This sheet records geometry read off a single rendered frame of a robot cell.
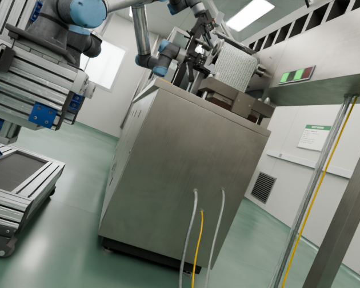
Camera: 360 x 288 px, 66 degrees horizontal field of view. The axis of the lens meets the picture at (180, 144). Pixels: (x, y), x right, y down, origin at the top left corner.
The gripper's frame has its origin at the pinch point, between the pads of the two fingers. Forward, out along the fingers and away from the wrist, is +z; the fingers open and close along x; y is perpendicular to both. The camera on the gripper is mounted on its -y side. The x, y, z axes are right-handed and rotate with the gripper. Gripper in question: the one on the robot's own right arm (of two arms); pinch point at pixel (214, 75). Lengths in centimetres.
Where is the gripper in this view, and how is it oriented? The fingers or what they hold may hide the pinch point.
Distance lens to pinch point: 168.3
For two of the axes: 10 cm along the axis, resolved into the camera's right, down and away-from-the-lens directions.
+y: 3.9, -9.2, -0.2
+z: 9.0, 3.7, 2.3
